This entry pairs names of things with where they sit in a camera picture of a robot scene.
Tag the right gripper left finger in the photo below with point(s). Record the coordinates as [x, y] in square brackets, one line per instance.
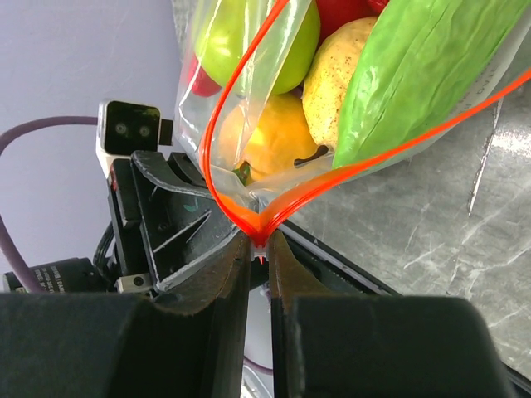
[188, 342]

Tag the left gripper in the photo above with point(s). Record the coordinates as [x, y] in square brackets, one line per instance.
[164, 224]

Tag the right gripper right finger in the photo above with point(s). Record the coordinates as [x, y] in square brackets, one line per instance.
[329, 344]

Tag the orange fruit with leaf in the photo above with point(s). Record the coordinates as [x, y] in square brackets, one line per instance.
[280, 137]

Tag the clear zip top bag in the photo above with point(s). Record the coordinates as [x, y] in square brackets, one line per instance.
[259, 208]

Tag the green pear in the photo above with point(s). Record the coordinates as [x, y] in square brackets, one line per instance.
[224, 30]

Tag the yellow lemon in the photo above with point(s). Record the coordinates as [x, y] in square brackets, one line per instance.
[326, 84]

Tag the red apple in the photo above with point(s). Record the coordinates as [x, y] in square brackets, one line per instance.
[335, 13]

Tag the green bitter gourd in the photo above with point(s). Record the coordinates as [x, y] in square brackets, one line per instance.
[424, 63]

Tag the red chili pepper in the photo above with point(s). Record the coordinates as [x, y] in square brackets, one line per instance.
[201, 83]

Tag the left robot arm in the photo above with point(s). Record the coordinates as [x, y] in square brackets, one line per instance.
[73, 275]

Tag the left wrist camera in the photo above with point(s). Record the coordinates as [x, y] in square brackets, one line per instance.
[124, 128]

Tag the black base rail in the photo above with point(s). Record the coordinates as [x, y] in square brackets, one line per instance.
[337, 273]

